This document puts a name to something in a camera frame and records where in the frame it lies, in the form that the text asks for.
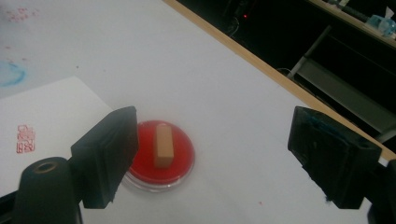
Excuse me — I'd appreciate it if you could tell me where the round red ink pad dish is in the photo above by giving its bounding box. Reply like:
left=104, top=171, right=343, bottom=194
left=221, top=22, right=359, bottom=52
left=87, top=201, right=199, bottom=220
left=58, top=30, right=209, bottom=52
left=122, top=119, right=196, bottom=193

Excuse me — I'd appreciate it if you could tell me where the white paper sheet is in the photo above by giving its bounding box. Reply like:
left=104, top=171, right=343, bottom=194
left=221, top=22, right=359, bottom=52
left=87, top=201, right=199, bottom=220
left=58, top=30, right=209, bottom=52
left=0, top=75, right=114, bottom=198

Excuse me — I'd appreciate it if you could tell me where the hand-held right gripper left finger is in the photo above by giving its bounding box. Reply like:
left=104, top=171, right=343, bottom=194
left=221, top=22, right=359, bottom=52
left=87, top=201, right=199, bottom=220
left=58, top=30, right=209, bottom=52
left=70, top=105, right=140, bottom=210

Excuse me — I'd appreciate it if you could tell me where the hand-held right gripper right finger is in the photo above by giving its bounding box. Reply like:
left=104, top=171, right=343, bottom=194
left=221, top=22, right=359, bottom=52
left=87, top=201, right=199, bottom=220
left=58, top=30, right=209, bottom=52
left=287, top=105, right=383, bottom=210

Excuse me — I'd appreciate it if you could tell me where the clear bluish plastic packet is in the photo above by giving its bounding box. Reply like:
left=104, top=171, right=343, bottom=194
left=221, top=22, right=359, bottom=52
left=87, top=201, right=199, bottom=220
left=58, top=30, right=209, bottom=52
left=366, top=7, right=396, bottom=37

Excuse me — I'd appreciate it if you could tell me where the wooden seal stamp block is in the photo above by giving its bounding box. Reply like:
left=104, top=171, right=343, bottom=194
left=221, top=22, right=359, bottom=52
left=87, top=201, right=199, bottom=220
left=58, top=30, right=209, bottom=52
left=153, top=123, right=174, bottom=170

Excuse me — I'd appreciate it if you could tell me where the dark device with red light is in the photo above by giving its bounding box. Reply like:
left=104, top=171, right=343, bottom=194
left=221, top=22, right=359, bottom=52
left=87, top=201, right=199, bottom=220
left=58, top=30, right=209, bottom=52
left=232, top=0, right=261, bottom=35

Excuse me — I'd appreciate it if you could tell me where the wooden desk with dark underside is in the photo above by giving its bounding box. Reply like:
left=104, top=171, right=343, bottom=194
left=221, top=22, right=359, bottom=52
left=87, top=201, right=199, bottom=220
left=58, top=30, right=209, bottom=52
left=306, top=0, right=396, bottom=50

